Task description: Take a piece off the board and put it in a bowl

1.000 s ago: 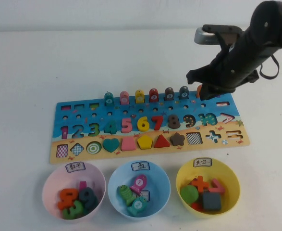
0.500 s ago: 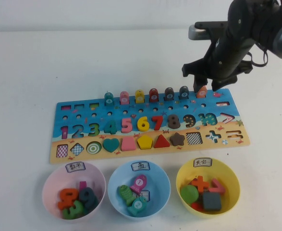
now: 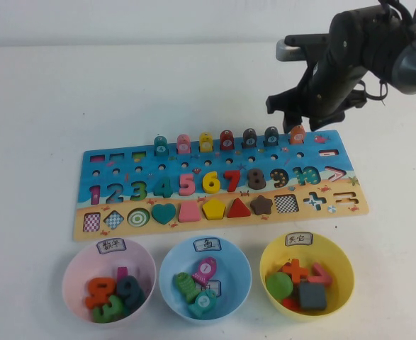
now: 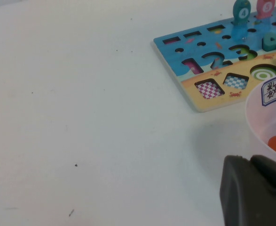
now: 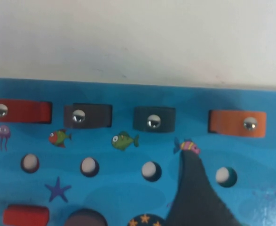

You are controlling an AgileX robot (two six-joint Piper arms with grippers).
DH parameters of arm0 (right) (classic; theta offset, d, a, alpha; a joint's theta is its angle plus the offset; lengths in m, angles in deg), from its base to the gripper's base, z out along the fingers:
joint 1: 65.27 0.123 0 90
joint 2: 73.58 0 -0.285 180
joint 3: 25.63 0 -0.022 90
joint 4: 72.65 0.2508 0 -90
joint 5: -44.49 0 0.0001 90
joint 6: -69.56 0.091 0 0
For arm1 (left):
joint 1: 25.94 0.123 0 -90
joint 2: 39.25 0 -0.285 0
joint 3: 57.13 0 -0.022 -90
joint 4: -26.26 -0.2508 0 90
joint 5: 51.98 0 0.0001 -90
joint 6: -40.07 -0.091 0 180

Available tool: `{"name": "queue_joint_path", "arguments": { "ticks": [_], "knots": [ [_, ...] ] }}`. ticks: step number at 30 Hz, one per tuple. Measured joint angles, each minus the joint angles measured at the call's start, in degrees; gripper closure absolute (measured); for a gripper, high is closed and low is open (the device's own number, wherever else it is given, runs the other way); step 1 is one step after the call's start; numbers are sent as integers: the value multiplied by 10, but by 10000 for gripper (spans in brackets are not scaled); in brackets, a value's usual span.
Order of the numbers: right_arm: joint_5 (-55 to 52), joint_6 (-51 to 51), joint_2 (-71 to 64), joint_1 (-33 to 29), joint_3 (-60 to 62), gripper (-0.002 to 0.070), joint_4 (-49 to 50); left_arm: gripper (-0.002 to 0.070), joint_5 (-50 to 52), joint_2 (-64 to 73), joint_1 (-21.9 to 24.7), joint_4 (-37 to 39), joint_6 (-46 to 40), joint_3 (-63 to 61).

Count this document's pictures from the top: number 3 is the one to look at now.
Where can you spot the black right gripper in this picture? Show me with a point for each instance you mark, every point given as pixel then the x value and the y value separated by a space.
pixel 338 60

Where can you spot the orange fish peg number 10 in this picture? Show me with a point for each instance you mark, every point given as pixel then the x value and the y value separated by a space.
pixel 297 136

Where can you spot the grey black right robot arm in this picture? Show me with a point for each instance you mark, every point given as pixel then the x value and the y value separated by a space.
pixel 409 67

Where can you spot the colourful wooden puzzle board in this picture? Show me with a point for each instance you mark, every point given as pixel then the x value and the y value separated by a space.
pixel 229 163

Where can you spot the pink plastic bowl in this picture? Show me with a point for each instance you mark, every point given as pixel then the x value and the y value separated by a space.
pixel 76 283

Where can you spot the yellow plastic bowl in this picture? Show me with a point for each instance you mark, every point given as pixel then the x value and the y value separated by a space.
pixel 338 283

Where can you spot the blue plastic bowl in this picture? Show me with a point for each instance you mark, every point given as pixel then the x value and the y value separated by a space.
pixel 236 280

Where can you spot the red wooden piece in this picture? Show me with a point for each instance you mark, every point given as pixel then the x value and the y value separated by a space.
pixel 290 304

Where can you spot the slate fish peg number 9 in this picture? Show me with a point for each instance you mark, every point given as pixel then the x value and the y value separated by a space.
pixel 271 137

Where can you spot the brown fish peg number 8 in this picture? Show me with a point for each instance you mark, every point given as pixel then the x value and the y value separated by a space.
pixel 249 139

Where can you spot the brown wooden number 8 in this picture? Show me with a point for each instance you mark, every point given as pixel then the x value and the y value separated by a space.
pixel 257 178

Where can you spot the red fish peg number 7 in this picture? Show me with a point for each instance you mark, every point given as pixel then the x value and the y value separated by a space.
pixel 227 141

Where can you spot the red wooden number 7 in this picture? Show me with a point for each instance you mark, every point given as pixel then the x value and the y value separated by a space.
pixel 233 178

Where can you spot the brown wooden star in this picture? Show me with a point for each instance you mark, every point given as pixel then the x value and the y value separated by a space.
pixel 262 205

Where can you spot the yellow fish peg number 6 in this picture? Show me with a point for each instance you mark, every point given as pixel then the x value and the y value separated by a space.
pixel 206 142

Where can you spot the red wooden triangle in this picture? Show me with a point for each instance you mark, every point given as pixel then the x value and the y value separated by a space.
pixel 239 210

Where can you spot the yellow wooden number 6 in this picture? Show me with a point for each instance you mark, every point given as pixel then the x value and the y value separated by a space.
pixel 211 184

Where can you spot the white label reading 其它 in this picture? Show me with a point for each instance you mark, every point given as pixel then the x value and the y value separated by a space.
pixel 299 239

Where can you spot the green wooden number 3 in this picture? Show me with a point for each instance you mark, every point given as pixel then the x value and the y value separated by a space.
pixel 106 311

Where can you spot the pink fish peg number 5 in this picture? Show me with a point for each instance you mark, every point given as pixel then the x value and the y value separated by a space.
pixel 183 144

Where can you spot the yellow wooden pentagon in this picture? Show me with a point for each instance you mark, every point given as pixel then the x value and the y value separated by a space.
pixel 214 210

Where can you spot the pink wooden number 5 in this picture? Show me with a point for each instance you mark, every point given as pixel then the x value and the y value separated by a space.
pixel 187 184

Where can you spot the magenta wooden number 1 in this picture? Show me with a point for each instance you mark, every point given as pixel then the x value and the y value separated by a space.
pixel 122 272

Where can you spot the pink wooden trapezoid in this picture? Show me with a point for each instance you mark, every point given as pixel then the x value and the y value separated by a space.
pixel 190 214

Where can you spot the teal fish peg number 4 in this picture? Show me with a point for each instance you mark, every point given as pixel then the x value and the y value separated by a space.
pixel 160 147

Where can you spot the orange wooden plus sign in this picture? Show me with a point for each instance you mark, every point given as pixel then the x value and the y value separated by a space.
pixel 294 271

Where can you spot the white label reading 数字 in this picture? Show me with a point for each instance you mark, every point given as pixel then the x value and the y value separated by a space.
pixel 112 246

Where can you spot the slate wooden number 9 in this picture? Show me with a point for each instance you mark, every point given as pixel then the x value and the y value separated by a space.
pixel 131 292

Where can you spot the pink wooden greater-than sign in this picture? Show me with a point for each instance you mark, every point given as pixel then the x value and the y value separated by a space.
pixel 321 278

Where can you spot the teal wooden number 4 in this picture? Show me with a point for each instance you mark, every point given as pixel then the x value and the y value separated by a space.
pixel 165 189

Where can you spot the white label reading 鱼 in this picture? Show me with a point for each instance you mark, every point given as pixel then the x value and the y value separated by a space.
pixel 208 244

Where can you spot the green wooden circle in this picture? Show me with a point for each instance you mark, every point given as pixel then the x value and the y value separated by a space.
pixel 279 286

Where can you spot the teal wooden heart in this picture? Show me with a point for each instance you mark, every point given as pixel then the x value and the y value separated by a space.
pixel 164 213

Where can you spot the dark grey wooden square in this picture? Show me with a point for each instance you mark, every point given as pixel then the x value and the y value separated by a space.
pixel 312 297

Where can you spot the magenta fish number 1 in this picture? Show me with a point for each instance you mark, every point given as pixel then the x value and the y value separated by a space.
pixel 205 271

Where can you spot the small white grid label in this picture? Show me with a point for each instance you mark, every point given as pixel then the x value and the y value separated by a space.
pixel 216 287

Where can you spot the green striped fish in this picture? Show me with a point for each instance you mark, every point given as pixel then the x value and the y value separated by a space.
pixel 186 287

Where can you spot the teal fish number 2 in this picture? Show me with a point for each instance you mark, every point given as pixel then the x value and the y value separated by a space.
pixel 203 304

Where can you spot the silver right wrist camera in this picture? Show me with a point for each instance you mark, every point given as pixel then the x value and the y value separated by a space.
pixel 290 49

